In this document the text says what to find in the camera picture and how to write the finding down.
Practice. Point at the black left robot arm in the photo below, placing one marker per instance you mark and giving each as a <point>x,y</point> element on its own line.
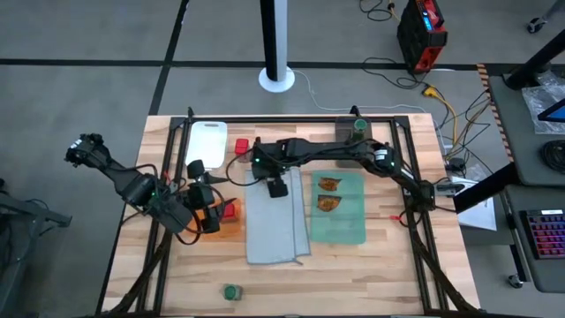
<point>132,185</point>

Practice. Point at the clear plastic bag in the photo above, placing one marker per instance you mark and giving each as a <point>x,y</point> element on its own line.
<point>540,103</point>

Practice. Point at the white paper sheet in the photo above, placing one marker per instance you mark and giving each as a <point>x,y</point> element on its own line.
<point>479,218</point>

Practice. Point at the orange spice packet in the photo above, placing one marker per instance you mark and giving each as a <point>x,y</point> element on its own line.
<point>329,183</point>
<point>329,203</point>

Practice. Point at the backlit keyboard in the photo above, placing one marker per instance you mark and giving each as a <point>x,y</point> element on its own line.
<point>545,234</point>

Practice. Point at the black metal stand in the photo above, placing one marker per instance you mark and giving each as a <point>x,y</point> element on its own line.
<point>35,216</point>

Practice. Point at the blue screen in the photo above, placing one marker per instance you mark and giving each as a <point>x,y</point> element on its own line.
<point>554,112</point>

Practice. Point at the smoke grey plastic bin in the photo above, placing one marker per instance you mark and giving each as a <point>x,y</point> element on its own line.
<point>344,128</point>

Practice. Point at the white plastic bin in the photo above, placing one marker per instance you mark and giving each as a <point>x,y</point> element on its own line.
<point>205,141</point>

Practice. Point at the chair caster wheel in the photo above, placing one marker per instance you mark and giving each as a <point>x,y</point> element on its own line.
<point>515,280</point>
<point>535,25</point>

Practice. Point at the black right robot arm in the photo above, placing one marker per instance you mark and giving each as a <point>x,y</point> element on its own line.
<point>335,150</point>

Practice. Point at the red and black tool case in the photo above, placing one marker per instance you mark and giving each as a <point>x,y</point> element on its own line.
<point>419,35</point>

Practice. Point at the black aluminium rig frame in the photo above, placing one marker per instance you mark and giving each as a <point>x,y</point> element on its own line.
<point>287,119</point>

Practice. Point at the dark grey desk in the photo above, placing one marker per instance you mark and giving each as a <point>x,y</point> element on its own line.
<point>547,278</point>
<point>529,132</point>

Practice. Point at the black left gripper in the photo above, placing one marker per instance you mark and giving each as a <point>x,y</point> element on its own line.
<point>201,196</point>

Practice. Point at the black slanted beam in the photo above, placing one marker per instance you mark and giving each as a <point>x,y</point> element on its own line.
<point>485,190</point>
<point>534,59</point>

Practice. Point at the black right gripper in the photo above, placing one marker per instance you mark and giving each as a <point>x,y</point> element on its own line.
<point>267,161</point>

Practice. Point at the tower fan with round base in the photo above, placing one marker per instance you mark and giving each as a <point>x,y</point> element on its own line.
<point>274,44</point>

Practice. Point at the green silicone mat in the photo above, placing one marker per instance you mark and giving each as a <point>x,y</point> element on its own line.
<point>340,225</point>

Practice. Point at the grey woven dish cloth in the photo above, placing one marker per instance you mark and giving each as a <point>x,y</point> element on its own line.
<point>273,229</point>

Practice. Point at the orange translucent plastic bin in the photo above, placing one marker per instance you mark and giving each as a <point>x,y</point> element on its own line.
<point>234,229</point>

